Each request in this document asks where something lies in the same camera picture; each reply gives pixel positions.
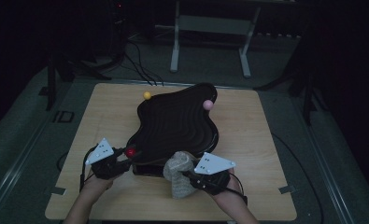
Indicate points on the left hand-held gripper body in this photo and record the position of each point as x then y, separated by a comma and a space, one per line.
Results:
101, 154

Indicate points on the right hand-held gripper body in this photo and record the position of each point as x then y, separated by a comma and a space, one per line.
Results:
213, 163

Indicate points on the red ball knob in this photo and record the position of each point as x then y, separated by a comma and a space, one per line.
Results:
130, 152

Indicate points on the grey fluffy cloth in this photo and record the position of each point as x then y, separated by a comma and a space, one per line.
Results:
177, 174

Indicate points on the black wavy tray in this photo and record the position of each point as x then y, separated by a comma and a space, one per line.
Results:
179, 124

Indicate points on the yellow ball knob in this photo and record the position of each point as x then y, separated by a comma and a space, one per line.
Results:
147, 95

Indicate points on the person's left hand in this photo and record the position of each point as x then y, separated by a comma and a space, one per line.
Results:
98, 185

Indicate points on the person's right hand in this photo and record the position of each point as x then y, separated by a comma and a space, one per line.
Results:
233, 194

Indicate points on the grey tape strip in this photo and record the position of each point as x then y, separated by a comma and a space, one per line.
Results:
58, 190
287, 189

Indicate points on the pink ball knob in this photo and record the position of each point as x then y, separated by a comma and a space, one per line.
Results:
208, 104

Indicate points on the black tripod stand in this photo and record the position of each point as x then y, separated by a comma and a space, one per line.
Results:
308, 99
51, 84

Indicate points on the white metal stand frame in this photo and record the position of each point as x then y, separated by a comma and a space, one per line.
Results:
215, 25

